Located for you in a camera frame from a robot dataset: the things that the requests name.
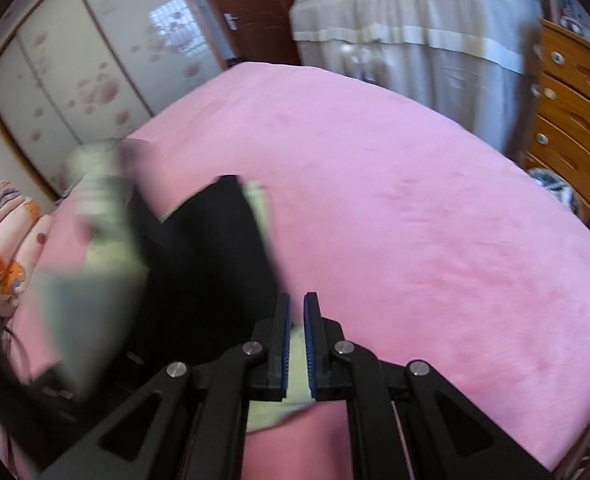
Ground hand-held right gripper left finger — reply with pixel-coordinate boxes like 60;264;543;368
37;292;292;480

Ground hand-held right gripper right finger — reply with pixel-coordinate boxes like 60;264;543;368
303;292;556;480

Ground light green black-trimmed jacket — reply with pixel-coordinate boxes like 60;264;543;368
35;141;317;435

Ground pink plush bed blanket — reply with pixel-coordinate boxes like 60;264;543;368
2;61;590;480

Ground black and white cloth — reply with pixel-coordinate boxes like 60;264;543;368
528;167;582;222

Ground pink cartoon printed quilt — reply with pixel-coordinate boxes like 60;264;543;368
0;180;56;323

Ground brown wooden door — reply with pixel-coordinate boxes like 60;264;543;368
187;0;302;68

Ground wooden chest of drawers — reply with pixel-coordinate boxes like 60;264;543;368
522;17;590;224

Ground floral sliding-door wardrobe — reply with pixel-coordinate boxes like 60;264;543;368
0;0;227;202

